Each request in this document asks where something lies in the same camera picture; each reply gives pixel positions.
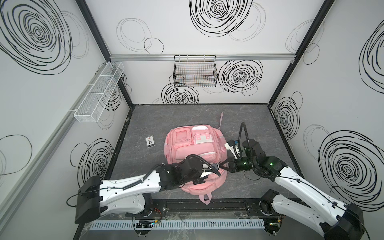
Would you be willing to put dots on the small white card packet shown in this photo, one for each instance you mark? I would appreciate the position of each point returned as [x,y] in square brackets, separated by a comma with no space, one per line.
[150,141]

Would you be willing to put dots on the black wire wall basket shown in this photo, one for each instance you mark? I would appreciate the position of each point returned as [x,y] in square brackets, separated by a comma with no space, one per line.
[195,71]

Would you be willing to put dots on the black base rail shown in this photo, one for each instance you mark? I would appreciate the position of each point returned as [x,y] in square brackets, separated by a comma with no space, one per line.
[148,207]

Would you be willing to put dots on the white slotted cable duct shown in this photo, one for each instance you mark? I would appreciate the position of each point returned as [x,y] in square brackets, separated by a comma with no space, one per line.
[211,224]

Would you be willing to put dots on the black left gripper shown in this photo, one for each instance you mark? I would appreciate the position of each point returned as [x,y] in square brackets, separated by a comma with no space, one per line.
[199,179]

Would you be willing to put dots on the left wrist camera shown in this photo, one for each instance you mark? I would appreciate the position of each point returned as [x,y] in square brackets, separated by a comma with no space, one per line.
[205,175]

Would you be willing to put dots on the pink student backpack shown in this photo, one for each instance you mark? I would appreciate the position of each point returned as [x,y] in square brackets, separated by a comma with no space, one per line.
[202,140]

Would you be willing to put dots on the white mesh wall shelf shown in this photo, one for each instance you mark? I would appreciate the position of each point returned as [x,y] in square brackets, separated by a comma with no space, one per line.
[98,96]

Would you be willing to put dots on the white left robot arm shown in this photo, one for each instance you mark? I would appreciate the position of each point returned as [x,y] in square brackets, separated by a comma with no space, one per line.
[97,197]

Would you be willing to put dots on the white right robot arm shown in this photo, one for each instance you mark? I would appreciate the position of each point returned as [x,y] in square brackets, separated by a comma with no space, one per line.
[331,218]

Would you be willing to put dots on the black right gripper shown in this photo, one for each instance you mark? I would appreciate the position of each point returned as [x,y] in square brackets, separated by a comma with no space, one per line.
[233,163]

